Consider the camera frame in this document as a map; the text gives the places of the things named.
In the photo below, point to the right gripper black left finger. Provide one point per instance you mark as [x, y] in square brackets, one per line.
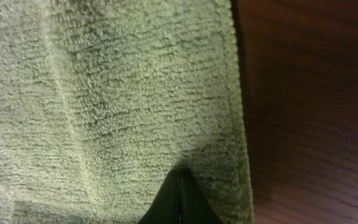
[165, 208]

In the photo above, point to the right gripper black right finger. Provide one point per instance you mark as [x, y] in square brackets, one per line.
[194, 208]

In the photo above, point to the green microfiber cloth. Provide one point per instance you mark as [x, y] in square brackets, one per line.
[100, 100]

